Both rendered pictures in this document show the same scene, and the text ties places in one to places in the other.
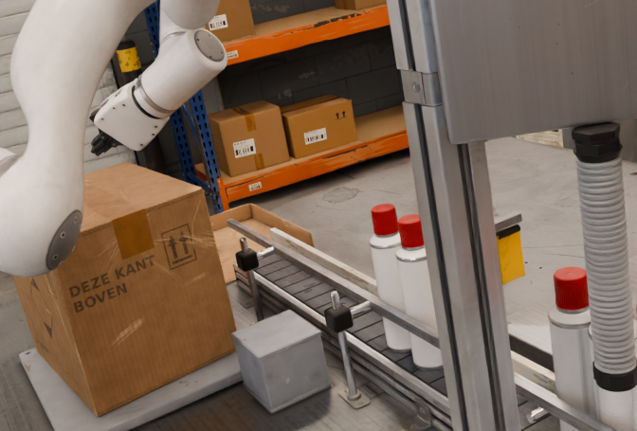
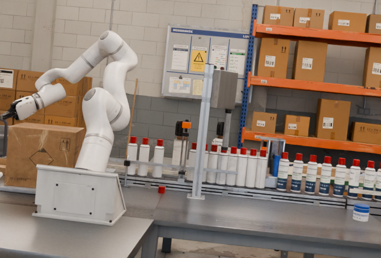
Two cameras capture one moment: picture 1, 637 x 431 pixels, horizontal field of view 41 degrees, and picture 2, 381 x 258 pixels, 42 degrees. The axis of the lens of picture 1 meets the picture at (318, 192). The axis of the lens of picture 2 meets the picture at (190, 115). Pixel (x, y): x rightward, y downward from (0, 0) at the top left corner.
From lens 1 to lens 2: 213 cm
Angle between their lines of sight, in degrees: 63
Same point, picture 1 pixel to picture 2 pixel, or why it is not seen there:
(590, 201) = (228, 119)
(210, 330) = not seen: hidden behind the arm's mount
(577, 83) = (227, 102)
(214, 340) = not seen: hidden behind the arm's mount
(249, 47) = not seen: outside the picture
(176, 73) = (56, 95)
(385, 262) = (134, 149)
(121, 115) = (28, 105)
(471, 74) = (220, 98)
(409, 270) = (146, 149)
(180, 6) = (78, 76)
